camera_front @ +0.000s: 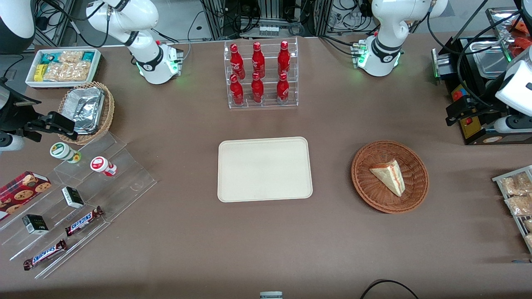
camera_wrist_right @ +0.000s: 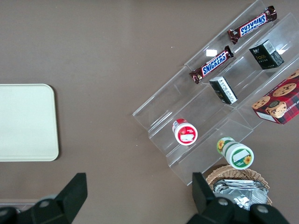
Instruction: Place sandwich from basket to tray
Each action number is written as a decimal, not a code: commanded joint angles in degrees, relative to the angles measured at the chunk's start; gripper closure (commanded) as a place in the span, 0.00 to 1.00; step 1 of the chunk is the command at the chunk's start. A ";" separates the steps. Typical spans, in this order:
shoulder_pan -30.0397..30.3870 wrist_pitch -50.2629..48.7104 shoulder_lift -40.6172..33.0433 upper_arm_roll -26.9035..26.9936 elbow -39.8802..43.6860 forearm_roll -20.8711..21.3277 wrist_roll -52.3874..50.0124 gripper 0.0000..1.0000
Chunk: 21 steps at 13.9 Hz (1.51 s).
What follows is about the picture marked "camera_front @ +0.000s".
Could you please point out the yellow snack packet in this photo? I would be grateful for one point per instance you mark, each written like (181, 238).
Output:
(39, 72)

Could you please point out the clear acrylic stepped shelf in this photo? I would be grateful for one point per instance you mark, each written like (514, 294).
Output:
(124, 182)

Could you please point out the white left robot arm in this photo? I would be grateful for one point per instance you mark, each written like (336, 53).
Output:
(384, 33)

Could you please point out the brown Snickers bar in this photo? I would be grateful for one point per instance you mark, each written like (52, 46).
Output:
(83, 221)
(45, 255)

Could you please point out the small black carton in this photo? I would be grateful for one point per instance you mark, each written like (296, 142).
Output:
(35, 224)
(73, 197)

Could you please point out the brown round wicker basket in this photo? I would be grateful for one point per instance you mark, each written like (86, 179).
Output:
(374, 191)

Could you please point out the clear bagged pastry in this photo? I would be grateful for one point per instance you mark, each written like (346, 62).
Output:
(519, 205)
(529, 241)
(528, 225)
(515, 184)

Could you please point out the small grey device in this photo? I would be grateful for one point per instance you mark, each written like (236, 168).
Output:
(271, 295)

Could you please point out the red cookie box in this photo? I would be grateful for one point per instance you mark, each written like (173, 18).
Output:
(20, 193)

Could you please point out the red lid yoghurt bottle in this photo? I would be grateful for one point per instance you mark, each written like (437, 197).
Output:
(100, 165)

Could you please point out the white power strip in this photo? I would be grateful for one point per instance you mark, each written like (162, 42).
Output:
(269, 30)

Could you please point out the small teal snack packet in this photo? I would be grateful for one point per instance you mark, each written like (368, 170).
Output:
(88, 55)

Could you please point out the red cola bottle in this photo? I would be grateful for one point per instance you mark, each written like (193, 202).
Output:
(284, 60)
(237, 62)
(237, 92)
(257, 89)
(258, 61)
(282, 89)

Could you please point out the clear acrylic bottle rack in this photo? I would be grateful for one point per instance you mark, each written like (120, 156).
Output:
(270, 89)

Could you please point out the black food warmer machine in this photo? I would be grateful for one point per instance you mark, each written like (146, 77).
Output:
(473, 129)

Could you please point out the small clear cracker bag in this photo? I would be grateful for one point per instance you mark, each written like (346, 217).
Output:
(71, 56)

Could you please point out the triangular sandwich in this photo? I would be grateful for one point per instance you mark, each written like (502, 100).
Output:
(390, 176)

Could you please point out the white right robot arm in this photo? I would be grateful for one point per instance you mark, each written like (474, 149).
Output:
(146, 62)

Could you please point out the silver foil tray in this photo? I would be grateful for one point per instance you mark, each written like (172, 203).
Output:
(85, 108)

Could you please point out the red sausage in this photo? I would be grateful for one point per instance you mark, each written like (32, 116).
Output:
(523, 45)
(520, 27)

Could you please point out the steel warmer pan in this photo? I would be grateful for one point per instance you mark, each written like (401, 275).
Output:
(492, 62)

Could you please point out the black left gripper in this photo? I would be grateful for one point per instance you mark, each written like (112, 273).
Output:
(485, 100)

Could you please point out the green lid yoghurt bottle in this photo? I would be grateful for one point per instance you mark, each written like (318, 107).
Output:
(61, 150)

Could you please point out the white rectangular snack bin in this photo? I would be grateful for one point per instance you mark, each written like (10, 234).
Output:
(96, 62)

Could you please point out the light wicker basket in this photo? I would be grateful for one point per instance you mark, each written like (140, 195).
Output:
(109, 112)

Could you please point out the aluminium frame rack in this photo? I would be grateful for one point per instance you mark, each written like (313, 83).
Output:
(216, 18)

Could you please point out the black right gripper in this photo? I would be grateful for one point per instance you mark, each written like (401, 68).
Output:
(14, 116)

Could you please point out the large clear cracker bag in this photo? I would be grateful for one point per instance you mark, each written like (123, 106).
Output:
(68, 71)

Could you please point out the beige plastic serving tray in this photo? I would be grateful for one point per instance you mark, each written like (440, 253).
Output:
(264, 169)

